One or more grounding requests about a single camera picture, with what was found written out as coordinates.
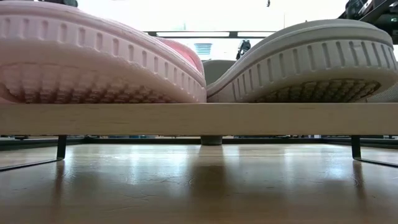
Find pink rubber slide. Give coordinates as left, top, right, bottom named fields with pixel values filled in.
left=0, top=0, right=208, bottom=105

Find grey rubber slide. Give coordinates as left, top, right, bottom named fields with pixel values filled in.
left=366, top=81, right=398, bottom=103
left=201, top=18, right=398, bottom=103

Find white blue striped container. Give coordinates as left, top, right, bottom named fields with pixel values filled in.
left=194, top=42, right=213, bottom=57

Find black background device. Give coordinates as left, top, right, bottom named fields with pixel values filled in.
left=235, top=39, right=251, bottom=60

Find black wire shoe rack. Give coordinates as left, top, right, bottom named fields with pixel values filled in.
left=0, top=102, right=398, bottom=172

